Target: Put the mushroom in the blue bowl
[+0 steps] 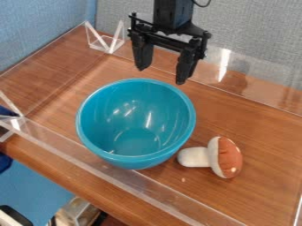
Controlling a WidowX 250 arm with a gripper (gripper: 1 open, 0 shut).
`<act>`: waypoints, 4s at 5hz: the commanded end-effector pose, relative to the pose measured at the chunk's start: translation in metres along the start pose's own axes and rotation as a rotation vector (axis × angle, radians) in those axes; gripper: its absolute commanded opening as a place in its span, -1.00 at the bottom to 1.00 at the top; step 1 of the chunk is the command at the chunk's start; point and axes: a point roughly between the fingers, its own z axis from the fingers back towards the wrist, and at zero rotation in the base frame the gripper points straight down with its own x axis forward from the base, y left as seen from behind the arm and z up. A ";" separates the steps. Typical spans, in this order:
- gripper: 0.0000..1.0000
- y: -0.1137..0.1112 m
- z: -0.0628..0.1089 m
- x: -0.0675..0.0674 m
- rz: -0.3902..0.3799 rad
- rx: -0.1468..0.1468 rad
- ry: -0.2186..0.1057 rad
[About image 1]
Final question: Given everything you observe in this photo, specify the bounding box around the clear acrylic front barrier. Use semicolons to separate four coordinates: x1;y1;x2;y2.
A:
0;117;246;226

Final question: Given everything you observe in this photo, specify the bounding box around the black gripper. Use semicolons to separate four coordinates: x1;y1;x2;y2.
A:
129;12;213;85

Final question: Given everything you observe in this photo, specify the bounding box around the clear acrylic back barrier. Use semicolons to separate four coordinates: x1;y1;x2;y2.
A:
84;20;302;117

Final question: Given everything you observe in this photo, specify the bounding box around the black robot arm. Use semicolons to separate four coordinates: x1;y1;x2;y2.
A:
129;0;213;85

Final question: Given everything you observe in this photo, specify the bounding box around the plush brown white mushroom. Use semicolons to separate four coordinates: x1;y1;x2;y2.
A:
177;136;243;178

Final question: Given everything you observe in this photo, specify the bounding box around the dark blue object left edge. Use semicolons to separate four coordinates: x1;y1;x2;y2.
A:
0;105;19;174

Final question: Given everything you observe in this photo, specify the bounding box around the clear acrylic corner bracket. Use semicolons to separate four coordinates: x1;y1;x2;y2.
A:
84;21;126;54

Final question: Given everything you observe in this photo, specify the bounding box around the black white object bottom left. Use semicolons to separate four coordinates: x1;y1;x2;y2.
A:
0;205;34;226

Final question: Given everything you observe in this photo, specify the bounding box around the blue plastic bowl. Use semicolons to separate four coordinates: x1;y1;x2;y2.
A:
75;79;197;170

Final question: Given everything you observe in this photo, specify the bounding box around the clear acrylic barrier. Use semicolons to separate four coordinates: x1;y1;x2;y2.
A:
84;20;302;117
0;117;246;226

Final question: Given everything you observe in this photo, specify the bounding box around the grey box under table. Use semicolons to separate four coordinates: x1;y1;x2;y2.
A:
46;197;100;226

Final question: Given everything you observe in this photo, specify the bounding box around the clear acrylic left bracket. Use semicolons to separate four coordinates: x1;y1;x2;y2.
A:
0;91;24;139

